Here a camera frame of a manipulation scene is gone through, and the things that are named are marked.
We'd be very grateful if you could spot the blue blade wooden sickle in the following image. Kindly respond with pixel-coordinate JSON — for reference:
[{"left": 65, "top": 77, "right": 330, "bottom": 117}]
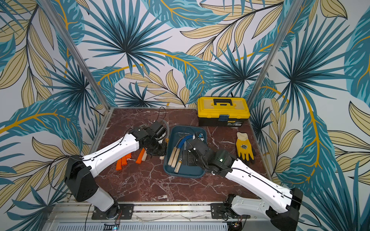
[{"left": 168, "top": 134, "right": 194, "bottom": 168}]

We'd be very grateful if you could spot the wooden sickle yellow label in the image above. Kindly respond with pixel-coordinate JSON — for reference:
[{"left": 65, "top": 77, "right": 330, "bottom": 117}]
[{"left": 172, "top": 149, "right": 183, "bottom": 173}]

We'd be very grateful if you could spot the wooden sickle labelled handle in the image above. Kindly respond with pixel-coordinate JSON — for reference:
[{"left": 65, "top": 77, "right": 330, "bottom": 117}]
[{"left": 160, "top": 120, "right": 170, "bottom": 160}]

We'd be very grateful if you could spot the teal plastic tray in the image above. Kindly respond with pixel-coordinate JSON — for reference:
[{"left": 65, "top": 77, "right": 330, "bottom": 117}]
[{"left": 163, "top": 126, "right": 207, "bottom": 179}]

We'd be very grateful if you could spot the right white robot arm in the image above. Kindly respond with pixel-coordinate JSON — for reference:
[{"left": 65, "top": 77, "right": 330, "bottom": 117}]
[{"left": 177, "top": 136, "right": 303, "bottom": 231}]

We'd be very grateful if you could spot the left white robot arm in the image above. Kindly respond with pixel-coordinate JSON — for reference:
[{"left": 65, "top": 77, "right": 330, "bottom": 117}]
[{"left": 65, "top": 120, "right": 170, "bottom": 219}]

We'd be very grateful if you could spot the yellow black toolbox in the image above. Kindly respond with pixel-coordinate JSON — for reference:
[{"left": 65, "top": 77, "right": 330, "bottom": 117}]
[{"left": 197, "top": 97, "right": 250, "bottom": 127}]

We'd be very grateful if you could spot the yellow work glove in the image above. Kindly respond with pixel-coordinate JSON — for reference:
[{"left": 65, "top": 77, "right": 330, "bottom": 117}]
[{"left": 236, "top": 132, "right": 254, "bottom": 161}]

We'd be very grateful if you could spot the orange handle sickle far left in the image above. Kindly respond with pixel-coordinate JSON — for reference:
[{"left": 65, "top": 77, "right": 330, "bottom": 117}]
[{"left": 116, "top": 159, "right": 122, "bottom": 171}]

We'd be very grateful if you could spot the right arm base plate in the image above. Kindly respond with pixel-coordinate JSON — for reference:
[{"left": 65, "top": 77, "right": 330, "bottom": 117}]
[{"left": 210, "top": 203, "right": 251, "bottom": 221}]

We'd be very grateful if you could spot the front aluminium rail frame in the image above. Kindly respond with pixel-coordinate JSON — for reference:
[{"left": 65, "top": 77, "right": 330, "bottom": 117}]
[{"left": 43, "top": 201, "right": 277, "bottom": 231}]

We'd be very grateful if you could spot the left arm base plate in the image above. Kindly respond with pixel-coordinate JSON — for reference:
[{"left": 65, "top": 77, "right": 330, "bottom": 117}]
[{"left": 92, "top": 204, "right": 134, "bottom": 221}]

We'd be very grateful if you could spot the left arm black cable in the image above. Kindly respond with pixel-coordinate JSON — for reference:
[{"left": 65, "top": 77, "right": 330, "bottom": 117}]
[{"left": 47, "top": 154, "right": 84, "bottom": 194}]

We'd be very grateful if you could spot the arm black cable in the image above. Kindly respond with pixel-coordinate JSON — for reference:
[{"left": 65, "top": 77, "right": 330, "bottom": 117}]
[
  {"left": 47, "top": 154, "right": 84, "bottom": 194},
  {"left": 297, "top": 199, "right": 322, "bottom": 227}
]

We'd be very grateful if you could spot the left aluminium corner post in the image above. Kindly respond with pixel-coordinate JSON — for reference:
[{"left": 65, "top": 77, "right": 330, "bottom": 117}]
[{"left": 39, "top": 0, "right": 110, "bottom": 111}]

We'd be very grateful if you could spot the aluminium corner post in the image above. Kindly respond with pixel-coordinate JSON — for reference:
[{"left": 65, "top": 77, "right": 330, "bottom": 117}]
[
  {"left": 247, "top": 0, "right": 303, "bottom": 106},
  {"left": 39, "top": 0, "right": 110, "bottom": 111}
]

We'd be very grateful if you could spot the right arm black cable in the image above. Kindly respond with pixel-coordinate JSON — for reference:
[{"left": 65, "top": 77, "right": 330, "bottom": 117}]
[{"left": 297, "top": 199, "right": 322, "bottom": 227}]

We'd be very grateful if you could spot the right aluminium corner post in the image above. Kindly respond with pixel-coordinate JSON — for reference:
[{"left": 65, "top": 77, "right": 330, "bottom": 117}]
[{"left": 247, "top": 0, "right": 303, "bottom": 106}]

